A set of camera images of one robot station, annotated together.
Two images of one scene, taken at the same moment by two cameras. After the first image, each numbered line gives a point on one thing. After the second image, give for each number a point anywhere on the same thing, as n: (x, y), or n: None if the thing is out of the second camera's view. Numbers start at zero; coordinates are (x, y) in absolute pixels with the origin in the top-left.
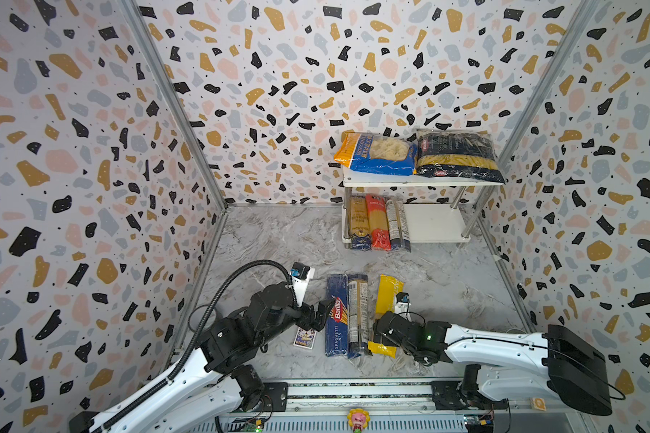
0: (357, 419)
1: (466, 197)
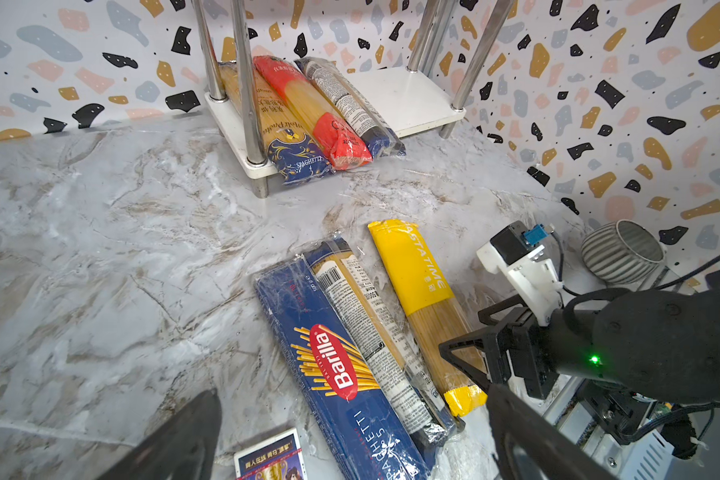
0: None
1: (411, 99)
